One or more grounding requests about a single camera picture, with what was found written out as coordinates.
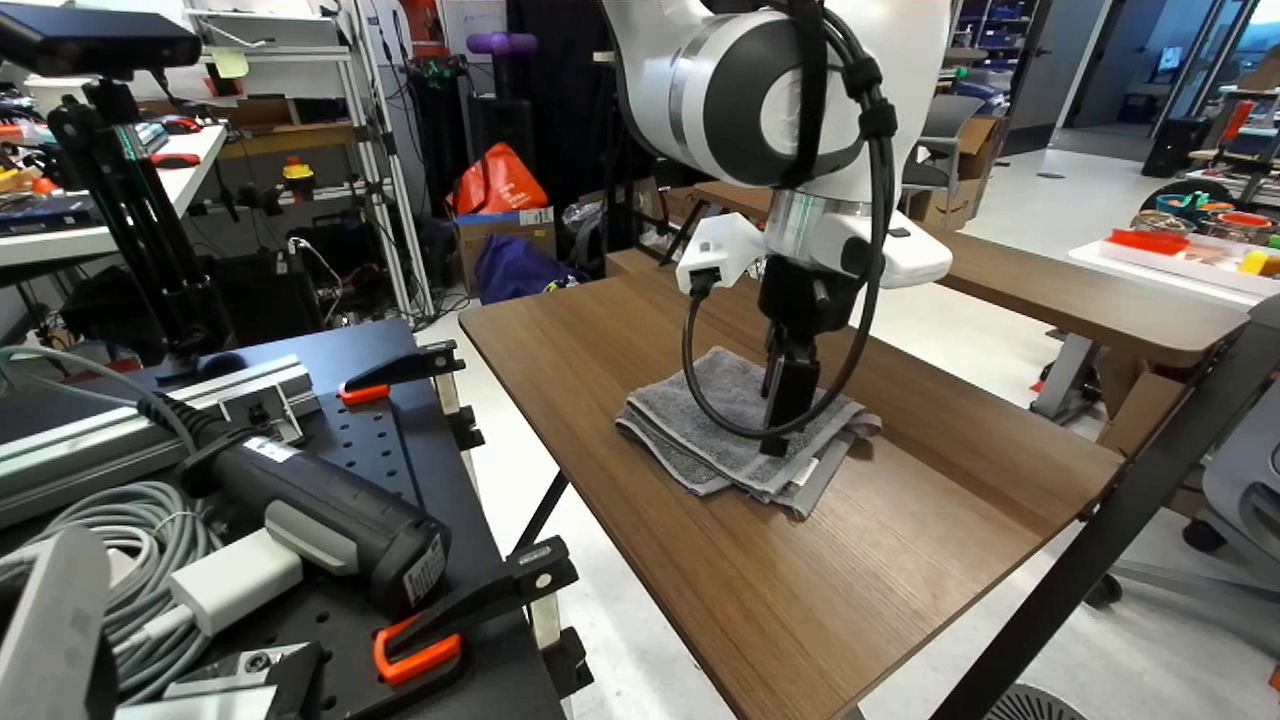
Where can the white ladder frame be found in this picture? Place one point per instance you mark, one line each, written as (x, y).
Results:
(370, 79)

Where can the black diagonal table leg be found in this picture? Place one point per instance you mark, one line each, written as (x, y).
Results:
(1205, 412)

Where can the grey towel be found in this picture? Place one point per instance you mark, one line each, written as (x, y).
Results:
(704, 459)

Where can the grey office chair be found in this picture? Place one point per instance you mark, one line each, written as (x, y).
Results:
(951, 163)

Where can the black perforated work plate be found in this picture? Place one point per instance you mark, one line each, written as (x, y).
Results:
(408, 449)

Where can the purple blue bag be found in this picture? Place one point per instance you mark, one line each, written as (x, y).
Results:
(513, 267)

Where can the black orange clamp far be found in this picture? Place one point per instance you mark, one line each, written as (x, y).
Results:
(415, 364)

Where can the cardboard box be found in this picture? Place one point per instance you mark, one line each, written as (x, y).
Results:
(472, 235)

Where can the white power adapter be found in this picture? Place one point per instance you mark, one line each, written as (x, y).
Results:
(232, 582)

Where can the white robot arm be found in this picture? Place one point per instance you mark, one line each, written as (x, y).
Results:
(815, 102)

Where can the white table with toys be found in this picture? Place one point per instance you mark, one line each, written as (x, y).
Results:
(1193, 235)

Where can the orange red bag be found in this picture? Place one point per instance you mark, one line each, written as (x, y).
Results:
(497, 180)

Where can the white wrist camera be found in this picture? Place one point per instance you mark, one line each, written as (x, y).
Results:
(718, 254)

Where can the black camera tripod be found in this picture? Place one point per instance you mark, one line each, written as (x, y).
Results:
(96, 134)

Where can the black orange clamp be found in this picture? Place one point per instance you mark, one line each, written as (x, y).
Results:
(435, 639)
(415, 364)

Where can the black orange clamp near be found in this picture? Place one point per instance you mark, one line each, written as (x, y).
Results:
(435, 639)

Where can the brown wooden table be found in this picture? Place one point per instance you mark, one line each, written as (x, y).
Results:
(789, 617)

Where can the black grey handheld tool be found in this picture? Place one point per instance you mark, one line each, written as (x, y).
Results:
(333, 519)

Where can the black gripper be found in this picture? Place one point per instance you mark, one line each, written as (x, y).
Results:
(799, 306)

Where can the long wooden bench table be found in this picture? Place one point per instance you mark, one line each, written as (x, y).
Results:
(1163, 324)

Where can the silver aluminium rail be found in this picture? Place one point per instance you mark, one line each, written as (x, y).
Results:
(59, 466)

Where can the black camera on tripod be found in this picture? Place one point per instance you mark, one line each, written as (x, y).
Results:
(94, 43)

